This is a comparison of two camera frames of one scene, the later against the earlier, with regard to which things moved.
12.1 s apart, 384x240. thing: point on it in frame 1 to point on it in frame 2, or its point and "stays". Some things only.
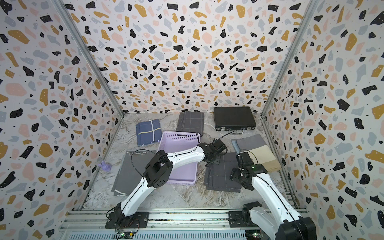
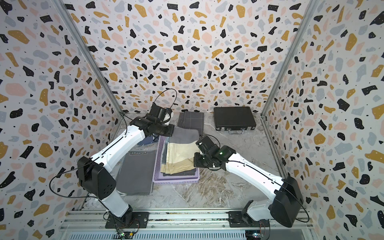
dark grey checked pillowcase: [217, 177] to [164, 156]
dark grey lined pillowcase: [191, 122] stays
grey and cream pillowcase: [259, 152] to [179, 151]
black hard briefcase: [234, 119] stays
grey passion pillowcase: [132, 171] stays
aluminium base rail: [165, 224] stays
